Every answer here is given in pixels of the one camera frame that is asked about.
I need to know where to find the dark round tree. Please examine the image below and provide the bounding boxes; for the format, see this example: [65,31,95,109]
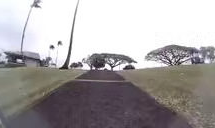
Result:
[91,58,107,70]

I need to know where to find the dark round bush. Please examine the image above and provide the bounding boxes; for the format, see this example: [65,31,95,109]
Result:
[122,64,136,71]

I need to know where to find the low building with grey roof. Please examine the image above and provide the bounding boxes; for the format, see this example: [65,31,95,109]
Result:
[3,50,42,68]

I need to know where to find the small palm tree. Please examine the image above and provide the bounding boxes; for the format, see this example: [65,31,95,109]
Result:
[48,44,56,66]
[55,40,64,67]

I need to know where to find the thin tall palm tree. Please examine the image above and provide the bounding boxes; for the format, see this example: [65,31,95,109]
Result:
[19,0,43,56]

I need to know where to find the large spreading tree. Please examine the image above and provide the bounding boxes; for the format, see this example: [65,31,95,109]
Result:
[144,44,201,67]

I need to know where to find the low dark trees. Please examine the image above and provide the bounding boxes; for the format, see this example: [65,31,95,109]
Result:
[69,61,84,69]

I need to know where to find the dark bushes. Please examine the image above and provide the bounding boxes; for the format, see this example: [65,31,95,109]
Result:
[40,56,53,67]

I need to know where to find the wide spreading tree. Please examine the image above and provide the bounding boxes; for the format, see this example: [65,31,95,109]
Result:
[82,52,138,72]

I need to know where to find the grass lawn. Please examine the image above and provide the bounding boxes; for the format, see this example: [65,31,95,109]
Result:
[116,63,215,128]
[0,67,88,118]

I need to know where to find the group of trees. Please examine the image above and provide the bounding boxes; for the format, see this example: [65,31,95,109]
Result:
[198,42,215,64]

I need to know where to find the thick leaning palm tree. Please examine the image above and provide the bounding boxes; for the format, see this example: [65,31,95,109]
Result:
[59,0,81,70]

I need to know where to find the dark asphalt path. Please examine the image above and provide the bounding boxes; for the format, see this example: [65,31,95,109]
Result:
[4,69,196,128]

